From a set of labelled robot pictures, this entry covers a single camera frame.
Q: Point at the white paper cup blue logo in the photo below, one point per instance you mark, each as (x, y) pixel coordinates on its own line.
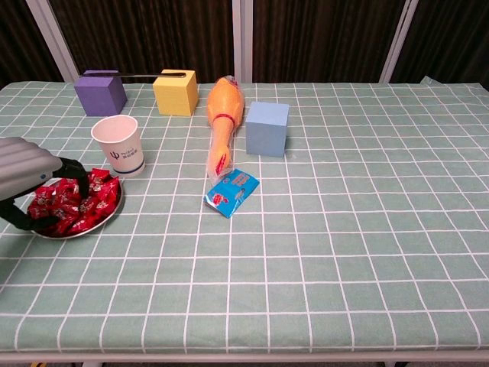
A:
(124, 154)

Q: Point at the white table frame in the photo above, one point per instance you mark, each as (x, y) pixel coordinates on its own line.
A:
(244, 358)

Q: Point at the white partition frame post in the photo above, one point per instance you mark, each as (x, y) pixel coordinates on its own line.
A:
(398, 38)
(242, 38)
(51, 34)

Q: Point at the orange rubber chicken toy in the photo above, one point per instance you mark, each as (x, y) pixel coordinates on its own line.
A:
(225, 103)

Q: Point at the round stainless steel plate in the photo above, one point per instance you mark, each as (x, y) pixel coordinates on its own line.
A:
(111, 216)

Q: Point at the light blue foam cube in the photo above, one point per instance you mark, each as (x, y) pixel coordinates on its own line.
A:
(265, 134)

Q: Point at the yellow foam cube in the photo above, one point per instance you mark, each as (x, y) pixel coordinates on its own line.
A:
(173, 97)

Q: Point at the blue snack packet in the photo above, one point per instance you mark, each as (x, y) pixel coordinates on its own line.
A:
(229, 193)

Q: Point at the purple foam cube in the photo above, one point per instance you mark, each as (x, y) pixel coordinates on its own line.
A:
(99, 97)

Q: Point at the green checked tablecloth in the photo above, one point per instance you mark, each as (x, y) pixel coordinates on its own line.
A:
(344, 229)

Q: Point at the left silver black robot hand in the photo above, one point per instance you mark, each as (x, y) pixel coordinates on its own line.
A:
(26, 168)

